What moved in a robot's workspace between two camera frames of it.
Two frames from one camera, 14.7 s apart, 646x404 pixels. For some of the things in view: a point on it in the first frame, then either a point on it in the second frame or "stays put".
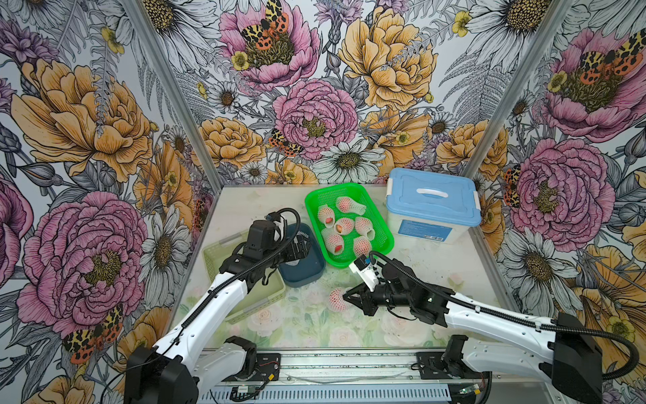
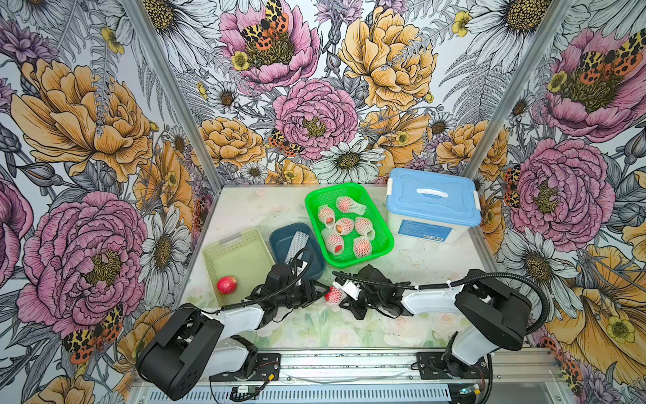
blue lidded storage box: x=431 y=206 stays put
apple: x=348 y=205 stays put
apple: x=337 y=302 stays put
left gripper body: x=288 y=252 to x=295 y=295
